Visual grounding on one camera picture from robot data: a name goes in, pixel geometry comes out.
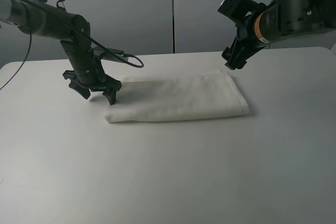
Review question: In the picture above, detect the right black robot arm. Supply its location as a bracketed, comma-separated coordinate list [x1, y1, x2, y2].
[218, 0, 335, 70]

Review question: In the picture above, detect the white towel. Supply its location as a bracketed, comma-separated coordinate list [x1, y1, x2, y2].
[105, 70, 249, 123]

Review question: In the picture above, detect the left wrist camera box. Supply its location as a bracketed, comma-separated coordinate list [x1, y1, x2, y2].
[93, 46, 133, 63]

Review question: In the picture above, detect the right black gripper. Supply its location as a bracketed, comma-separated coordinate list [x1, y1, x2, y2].
[222, 15, 264, 70]

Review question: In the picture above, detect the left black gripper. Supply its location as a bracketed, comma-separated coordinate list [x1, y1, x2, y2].
[61, 40, 122, 105]

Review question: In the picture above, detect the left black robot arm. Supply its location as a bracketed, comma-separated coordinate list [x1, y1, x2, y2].
[1, 0, 124, 105]

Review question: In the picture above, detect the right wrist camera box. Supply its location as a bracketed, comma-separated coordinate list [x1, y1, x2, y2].
[218, 0, 267, 25]

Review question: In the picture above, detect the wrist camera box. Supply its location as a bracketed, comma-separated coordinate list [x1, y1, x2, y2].
[218, 0, 267, 25]
[93, 46, 133, 63]

